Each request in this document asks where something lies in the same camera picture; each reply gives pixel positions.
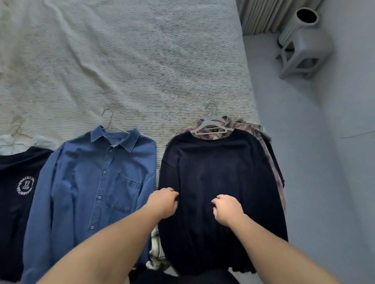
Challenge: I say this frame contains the pink plaid shirt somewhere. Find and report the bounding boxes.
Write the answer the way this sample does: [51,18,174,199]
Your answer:
[175,115,286,211]

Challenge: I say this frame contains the white cylindrical bin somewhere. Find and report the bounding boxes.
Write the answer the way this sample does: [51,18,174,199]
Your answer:
[278,7,319,49]

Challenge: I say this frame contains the person's left hand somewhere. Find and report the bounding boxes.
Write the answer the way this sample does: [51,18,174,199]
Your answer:
[145,187,180,220]

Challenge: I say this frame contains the navy Vacation logo t-shirt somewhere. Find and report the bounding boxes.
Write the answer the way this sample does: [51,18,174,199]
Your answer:
[0,146,55,283]

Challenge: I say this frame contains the person's right hand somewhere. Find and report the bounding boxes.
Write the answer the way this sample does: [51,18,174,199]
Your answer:
[211,194,245,229]

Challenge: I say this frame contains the white zip polo shirt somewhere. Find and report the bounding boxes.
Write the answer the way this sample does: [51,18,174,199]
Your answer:
[0,134,59,156]

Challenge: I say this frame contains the person's left forearm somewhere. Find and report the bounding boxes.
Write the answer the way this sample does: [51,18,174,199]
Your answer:
[36,204,162,284]

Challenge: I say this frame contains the pale pink hanger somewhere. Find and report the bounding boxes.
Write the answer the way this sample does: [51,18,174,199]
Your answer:
[101,108,130,134]

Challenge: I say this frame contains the blue denim shirt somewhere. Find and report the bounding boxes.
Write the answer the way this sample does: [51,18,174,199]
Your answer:
[22,126,157,284]

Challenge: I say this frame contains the beige curtain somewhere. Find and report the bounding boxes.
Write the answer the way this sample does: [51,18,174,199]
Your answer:
[236,0,323,36]

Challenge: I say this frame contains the white plastic hanger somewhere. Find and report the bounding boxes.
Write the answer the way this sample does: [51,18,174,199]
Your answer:
[189,100,235,136]
[196,115,229,123]

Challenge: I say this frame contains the person's right forearm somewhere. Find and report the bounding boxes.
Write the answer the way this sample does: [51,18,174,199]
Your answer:
[230,215,342,284]

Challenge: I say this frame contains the person's black shorts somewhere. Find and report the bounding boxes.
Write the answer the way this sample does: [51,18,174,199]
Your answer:
[129,268,241,284]

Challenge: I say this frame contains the bed with white bedspread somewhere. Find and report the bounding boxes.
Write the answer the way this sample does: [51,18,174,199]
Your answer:
[0,0,260,176]

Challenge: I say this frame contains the white plastic stool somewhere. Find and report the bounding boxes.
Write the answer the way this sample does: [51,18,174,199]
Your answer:
[275,28,334,80]

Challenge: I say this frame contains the plain navy top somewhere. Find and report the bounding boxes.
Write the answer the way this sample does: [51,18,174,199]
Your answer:
[158,128,289,275]

